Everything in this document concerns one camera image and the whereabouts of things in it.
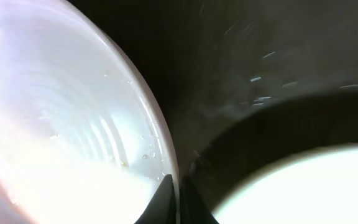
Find large dark serving tray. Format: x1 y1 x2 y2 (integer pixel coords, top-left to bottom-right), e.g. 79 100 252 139
74 0 358 209

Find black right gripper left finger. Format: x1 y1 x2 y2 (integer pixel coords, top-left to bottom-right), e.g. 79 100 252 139
135 174 177 224

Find cream white plate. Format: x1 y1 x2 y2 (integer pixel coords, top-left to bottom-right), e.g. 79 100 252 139
212 144 358 224

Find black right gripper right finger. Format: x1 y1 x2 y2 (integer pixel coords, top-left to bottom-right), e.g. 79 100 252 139
180 176 219 224

